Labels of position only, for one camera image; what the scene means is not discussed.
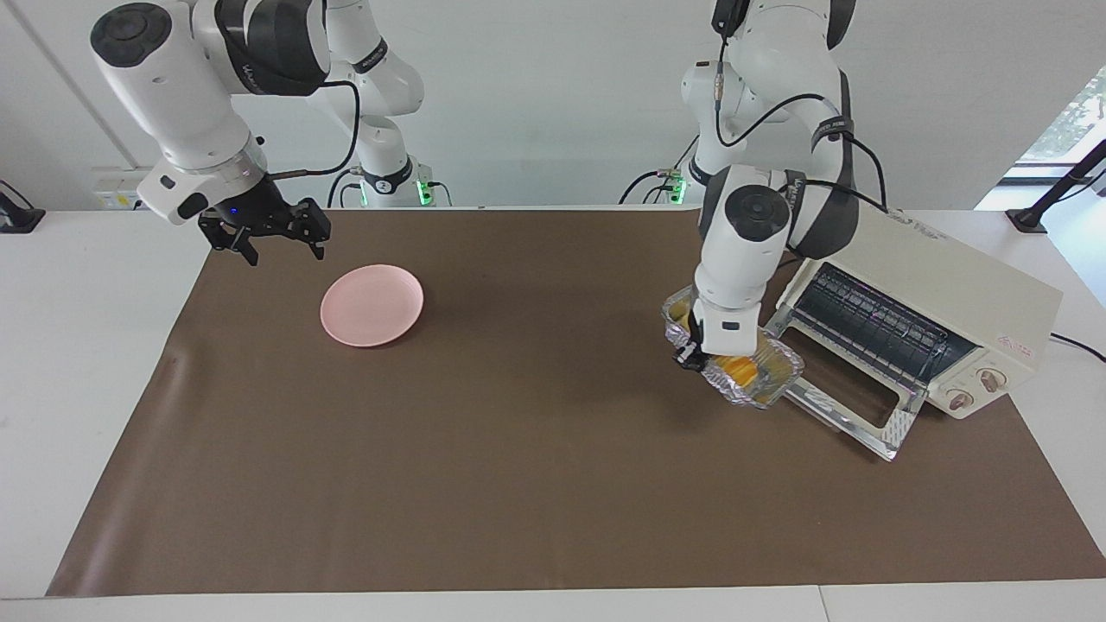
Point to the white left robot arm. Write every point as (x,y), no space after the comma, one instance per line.
(743,233)

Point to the white toaster oven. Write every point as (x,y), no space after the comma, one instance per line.
(950,285)

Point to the aluminium foil tray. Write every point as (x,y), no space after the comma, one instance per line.
(773,380)

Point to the beige oven knob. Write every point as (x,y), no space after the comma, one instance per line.
(991,381)
(961,400)

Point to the pink round plate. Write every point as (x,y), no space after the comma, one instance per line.
(371,307)

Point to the golden sliced bread loaf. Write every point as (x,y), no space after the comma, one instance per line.
(743,371)

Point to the glass oven door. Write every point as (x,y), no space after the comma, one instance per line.
(899,428)

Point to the small black desk clamp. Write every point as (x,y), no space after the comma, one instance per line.
(17,218)

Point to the metal oven rack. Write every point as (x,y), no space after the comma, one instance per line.
(873,320)

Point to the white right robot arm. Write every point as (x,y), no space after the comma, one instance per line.
(181,95)

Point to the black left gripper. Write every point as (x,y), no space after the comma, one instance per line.
(696,333)

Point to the brown table mat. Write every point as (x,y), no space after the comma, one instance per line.
(518,449)

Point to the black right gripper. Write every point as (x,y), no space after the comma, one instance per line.
(268,220)

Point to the white wall socket box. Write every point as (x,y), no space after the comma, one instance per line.
(117,192)

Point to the window with green view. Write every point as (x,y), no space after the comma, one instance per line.
(1076,121)

